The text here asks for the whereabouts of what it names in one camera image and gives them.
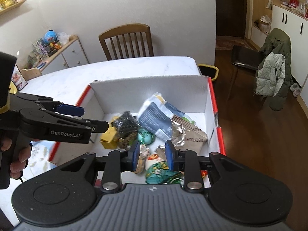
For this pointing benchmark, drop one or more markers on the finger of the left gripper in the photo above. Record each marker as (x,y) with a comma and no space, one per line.
(60,107)
(96,126)

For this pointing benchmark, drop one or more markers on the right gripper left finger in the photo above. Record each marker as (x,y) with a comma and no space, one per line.
(117,162)

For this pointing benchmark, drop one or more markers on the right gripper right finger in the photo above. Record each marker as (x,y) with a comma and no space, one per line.
(185,161)

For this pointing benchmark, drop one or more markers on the orange flower figurine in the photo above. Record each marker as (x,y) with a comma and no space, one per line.
(144,153)

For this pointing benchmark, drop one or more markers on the silver foil snack packet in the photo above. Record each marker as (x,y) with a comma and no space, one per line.
(186,135)

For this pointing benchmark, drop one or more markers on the black mesh pouch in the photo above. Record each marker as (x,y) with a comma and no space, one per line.
(125,124)

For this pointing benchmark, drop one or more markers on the red white cardboard box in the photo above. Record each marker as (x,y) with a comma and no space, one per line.
(191,94)

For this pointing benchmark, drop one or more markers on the left hand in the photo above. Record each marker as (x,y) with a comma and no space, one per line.
(16,167)

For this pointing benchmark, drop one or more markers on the yellow rectangular box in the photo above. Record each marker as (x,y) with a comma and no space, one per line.
(109,139)

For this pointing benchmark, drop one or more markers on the green orange plush toy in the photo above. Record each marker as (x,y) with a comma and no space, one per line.
(158,173)

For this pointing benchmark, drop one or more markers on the teal round toy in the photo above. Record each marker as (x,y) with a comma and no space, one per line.
(145,137)

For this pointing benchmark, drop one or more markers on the red snack bag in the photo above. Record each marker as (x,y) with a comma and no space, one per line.
(18,79)

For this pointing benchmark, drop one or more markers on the blue white wipes pack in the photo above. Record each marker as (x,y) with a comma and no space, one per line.
(155,116)

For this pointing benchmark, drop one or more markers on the white wooden sideboard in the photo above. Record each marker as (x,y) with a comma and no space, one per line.
(70,55)

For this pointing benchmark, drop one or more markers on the blue globe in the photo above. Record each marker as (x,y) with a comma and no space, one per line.
(50,37)

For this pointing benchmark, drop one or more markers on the yellow black bin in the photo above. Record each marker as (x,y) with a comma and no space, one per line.
(209,70)

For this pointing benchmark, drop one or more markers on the brown wooden chair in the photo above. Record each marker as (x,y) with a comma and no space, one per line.
(127,41)

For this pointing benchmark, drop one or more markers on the black chair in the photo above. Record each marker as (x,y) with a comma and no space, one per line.
(243,59)

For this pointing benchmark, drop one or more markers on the green jacket on chair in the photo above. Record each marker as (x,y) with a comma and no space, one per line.
(273,74)

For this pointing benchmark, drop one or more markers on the white wall cabinets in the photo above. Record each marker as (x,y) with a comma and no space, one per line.
(291,17)

